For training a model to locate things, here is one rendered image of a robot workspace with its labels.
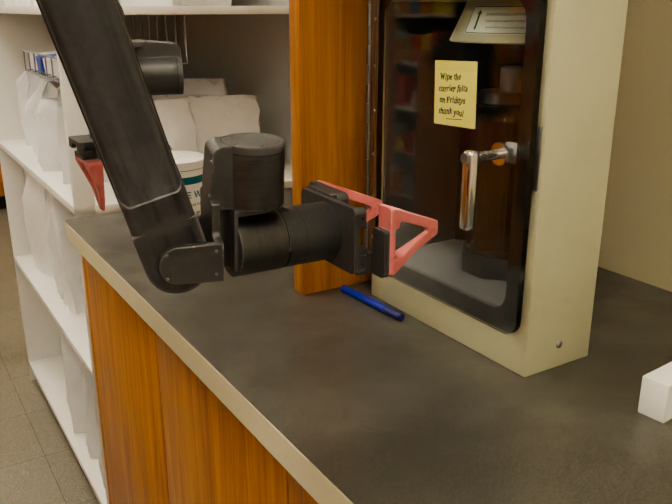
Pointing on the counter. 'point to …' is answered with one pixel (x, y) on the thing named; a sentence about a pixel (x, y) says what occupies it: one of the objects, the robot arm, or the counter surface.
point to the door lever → (475, 181)
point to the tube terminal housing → (553, 199)
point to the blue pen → (373, 303)
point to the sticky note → (455, 93)
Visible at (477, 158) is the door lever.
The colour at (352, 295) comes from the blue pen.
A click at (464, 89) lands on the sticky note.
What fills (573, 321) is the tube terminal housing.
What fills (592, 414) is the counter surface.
